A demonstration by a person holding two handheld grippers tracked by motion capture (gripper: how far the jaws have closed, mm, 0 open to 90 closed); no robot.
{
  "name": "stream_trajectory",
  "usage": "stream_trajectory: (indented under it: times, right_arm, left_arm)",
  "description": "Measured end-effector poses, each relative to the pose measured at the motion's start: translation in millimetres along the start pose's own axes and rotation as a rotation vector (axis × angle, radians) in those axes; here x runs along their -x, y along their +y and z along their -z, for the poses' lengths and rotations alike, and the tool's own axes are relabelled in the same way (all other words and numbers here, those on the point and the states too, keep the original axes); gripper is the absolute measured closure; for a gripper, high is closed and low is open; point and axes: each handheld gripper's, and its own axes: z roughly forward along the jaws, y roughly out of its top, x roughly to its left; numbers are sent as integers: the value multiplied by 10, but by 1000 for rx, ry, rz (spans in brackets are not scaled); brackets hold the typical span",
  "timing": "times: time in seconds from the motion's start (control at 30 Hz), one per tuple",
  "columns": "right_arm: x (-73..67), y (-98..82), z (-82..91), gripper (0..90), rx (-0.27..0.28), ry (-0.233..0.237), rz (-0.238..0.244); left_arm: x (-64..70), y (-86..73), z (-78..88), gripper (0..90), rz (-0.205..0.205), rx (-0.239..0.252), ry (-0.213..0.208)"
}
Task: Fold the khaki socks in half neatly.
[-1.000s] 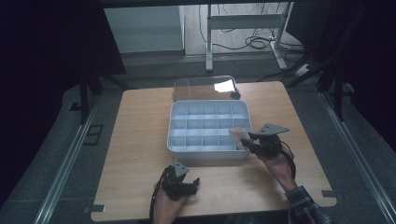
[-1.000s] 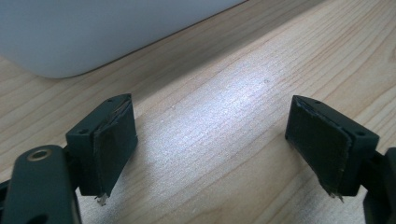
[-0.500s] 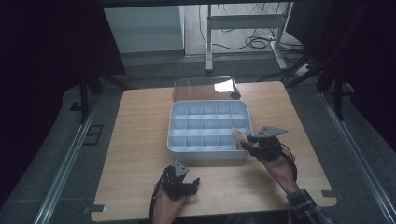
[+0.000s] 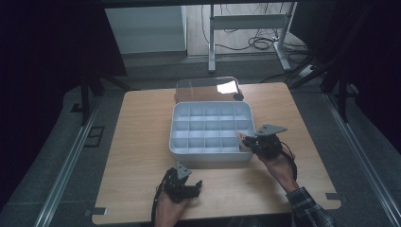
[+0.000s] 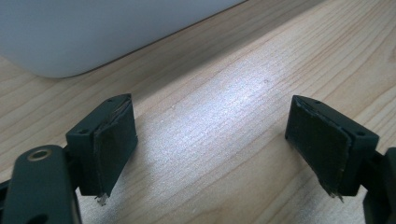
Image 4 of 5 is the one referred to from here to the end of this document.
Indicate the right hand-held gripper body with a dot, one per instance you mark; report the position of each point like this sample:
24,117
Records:
268,143

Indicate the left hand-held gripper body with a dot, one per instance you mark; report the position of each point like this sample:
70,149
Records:
176,187

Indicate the white compartment storage box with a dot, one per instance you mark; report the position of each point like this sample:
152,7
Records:
208,130

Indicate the person's right hand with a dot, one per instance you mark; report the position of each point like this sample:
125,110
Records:
279,165

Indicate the person's left hand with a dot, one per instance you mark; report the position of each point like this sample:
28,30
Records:
168,211

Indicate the small black round object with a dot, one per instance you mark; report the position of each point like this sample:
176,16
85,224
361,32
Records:
238,96

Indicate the clear plastic box lid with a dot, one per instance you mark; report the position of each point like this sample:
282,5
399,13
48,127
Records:
205,88

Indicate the white power strip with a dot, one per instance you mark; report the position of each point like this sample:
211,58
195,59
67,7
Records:
307,71

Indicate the black stand legs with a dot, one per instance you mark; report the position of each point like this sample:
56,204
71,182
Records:
342,94
85,97

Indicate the dark curtain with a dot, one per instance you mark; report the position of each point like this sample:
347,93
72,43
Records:
47,63
372,63

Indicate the white cabinet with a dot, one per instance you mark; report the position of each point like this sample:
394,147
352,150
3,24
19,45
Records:
145,30

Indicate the aluminium rail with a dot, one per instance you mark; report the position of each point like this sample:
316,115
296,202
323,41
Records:
362,157
66,170

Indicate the black floor tape frame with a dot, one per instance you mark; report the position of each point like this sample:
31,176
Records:
90,137

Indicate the white metal stand frame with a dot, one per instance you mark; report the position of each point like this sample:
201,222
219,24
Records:
212,38

